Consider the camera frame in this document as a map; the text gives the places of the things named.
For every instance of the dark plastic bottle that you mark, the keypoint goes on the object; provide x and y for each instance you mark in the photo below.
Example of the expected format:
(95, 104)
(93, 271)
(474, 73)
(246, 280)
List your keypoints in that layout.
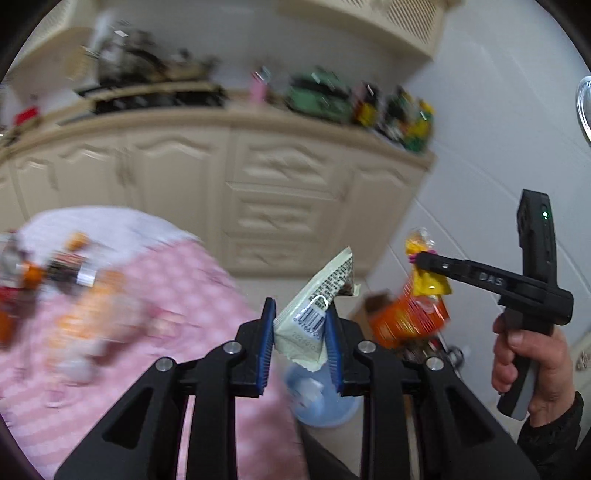
(64, 270)

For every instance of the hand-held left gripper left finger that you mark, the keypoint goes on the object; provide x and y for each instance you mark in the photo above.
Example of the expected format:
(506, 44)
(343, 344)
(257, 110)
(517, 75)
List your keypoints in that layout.
(268, 346)

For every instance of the blue plastic bin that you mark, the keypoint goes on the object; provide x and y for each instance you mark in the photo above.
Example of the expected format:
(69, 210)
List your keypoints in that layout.
(323, 406)

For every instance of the person's right hand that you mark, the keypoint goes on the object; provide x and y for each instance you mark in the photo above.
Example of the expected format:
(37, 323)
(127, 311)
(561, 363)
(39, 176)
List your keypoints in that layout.
(554, 364)

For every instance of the cream wall cabinet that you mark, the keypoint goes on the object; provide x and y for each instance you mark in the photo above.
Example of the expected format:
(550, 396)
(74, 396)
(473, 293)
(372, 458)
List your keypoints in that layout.
(383, 23)
(55, 41)

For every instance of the cream kitchen base cabinets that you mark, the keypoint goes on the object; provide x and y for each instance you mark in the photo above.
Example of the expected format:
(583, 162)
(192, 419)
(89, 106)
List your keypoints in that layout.
(277, 166)

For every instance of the pink hanging item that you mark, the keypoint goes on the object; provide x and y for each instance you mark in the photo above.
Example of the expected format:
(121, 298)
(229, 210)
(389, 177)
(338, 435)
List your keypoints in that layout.
(259, 87)

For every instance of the red kitchen item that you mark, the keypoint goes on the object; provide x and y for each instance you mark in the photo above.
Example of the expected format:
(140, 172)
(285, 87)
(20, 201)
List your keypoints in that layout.
(27, 115)

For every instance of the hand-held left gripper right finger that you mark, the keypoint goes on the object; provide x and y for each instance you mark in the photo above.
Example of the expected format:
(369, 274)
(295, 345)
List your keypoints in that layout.
(333, 350)

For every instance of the person's right forearm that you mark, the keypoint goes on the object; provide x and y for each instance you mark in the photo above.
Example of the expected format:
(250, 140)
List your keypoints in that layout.
(554, 443)

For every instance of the green box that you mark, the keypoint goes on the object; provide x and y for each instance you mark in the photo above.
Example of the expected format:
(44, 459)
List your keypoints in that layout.
(318, 97)

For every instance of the orange snack packet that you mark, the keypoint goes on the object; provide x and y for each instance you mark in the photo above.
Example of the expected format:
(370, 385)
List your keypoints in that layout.
(92, 314)

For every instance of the steel cooking pot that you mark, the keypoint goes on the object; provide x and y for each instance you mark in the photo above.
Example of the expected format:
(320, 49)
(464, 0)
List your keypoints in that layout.
(127, 57)

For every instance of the shiny metal object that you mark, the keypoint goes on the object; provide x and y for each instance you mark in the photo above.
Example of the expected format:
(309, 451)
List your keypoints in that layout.
(584, 110)

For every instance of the orange snack bag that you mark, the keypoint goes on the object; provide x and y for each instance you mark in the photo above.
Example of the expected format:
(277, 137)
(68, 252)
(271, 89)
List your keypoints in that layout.
(406, 318)

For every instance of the cream snack wrapper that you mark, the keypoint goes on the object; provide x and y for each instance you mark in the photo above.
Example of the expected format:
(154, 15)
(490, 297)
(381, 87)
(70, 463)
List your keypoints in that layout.
(314, 295)

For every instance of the black gas stove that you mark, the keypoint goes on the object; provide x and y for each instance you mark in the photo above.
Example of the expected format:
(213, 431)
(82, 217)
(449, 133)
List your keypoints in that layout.
(152, 97)

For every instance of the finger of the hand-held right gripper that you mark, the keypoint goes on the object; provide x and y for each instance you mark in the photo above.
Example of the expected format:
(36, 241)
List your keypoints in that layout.
(461, 272)

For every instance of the row of condiment bottles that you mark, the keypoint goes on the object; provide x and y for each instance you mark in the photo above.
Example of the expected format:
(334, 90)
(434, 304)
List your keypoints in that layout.
(401, 120)

